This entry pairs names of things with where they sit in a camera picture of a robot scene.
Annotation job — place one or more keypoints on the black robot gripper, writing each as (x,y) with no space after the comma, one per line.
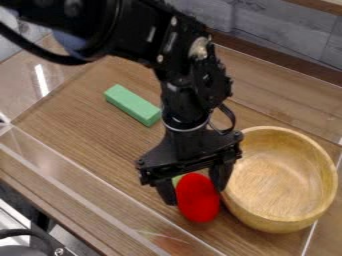
(188,151)

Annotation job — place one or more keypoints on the red plush fruit green stem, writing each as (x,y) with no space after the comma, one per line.
(197,196)

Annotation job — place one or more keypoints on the black equipment lower left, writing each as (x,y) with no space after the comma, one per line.
(27,240)

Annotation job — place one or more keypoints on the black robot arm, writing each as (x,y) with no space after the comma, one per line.
(149,32)

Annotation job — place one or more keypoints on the wooden bowl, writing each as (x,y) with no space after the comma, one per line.
(285,180)

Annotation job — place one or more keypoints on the green rectangular block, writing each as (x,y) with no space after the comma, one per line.
(133,105)

